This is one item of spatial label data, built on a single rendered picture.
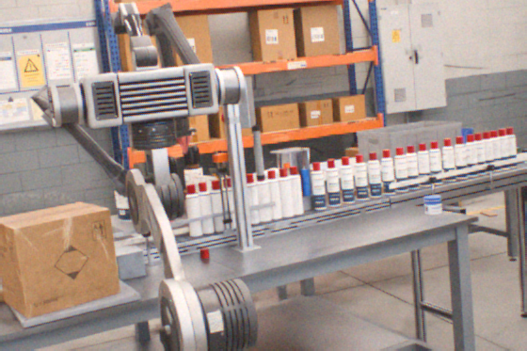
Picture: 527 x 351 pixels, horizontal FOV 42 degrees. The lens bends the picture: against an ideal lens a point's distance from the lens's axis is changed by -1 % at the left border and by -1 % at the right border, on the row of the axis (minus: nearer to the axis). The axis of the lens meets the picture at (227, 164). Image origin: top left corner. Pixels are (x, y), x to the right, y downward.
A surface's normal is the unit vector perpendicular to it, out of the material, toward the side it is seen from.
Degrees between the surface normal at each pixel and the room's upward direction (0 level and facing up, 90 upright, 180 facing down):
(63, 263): 90
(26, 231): 90
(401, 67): 90
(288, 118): 90
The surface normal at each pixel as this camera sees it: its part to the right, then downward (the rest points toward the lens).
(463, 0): 0.32, 0.08
